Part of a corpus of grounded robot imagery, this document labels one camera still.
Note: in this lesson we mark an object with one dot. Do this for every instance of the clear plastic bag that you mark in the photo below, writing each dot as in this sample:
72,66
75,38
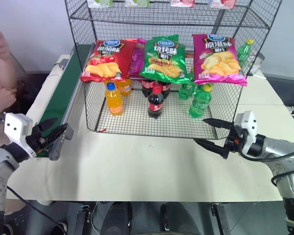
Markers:
258,62

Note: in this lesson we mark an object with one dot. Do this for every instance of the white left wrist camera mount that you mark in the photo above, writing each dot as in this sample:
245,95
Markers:
16,127

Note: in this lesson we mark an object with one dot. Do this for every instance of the red chip bag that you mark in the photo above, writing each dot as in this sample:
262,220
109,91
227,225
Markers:
107,61

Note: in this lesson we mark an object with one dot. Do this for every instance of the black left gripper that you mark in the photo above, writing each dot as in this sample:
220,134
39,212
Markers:
40,140

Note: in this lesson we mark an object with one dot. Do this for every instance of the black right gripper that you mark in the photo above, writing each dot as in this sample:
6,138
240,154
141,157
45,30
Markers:
234,144

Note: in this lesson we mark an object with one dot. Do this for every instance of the person's bare forearm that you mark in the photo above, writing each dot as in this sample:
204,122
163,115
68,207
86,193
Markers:
9,71

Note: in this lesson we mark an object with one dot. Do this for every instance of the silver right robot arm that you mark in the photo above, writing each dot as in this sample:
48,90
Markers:
281,156

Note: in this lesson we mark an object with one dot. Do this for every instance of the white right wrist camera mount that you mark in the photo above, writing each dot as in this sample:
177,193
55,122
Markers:
247,124

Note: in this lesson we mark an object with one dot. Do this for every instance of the green chip bag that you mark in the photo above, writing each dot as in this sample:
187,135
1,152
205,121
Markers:
164,61

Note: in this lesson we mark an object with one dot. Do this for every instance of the green conveyor belt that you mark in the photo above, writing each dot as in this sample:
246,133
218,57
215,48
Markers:
60,98

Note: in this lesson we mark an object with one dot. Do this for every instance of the red white snack pack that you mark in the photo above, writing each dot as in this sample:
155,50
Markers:
223,3
182,2

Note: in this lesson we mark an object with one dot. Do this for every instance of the magenta chip bag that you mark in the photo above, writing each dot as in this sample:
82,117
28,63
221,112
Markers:
218,61

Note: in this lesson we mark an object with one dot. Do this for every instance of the black table leg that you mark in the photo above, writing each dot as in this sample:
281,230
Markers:
81,219
219,218

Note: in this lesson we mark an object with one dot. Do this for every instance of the orange soda bottle blue cap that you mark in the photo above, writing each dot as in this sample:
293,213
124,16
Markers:
114,100

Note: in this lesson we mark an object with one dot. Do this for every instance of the green white snack pack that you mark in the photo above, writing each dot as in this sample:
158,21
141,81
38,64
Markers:
100,2
138,2

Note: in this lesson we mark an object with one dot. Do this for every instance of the green soda bottle yellow cap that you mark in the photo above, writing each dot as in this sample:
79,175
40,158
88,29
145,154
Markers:
199,102

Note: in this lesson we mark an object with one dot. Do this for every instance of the person's clenched hand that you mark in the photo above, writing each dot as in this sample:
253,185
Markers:
3,99

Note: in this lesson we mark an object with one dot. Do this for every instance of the small purple snack bag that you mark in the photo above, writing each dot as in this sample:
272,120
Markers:
136,61

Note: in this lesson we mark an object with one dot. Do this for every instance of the cola bottle red cap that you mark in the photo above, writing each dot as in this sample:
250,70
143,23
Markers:
155,104

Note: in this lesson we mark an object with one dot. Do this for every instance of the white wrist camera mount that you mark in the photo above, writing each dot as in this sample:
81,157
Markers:
16,127
247,124

